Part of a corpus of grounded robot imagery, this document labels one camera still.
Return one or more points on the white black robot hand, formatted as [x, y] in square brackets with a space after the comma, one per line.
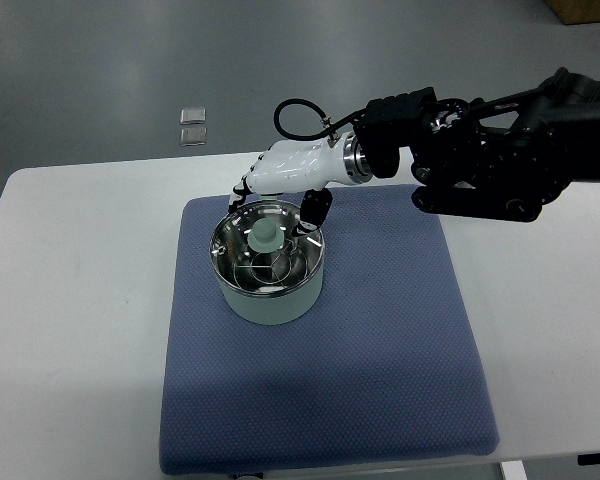
[296, 166]

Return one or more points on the glass lid with green knob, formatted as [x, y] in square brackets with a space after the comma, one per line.
[263, 226]

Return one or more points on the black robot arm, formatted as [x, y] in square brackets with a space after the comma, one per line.
[502, 159]

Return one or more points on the green steel pot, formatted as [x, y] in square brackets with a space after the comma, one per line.
[274, 310]

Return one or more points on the upper metal floor plate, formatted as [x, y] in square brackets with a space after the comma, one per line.
[193, 115]

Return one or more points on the blue textured mat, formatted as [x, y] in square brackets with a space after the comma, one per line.
[383, 367]

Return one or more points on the brown cardboard box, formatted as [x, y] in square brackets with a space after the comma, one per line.
[575, 12]

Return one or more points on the wire steaming rack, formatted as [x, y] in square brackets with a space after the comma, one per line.
[258, 272]

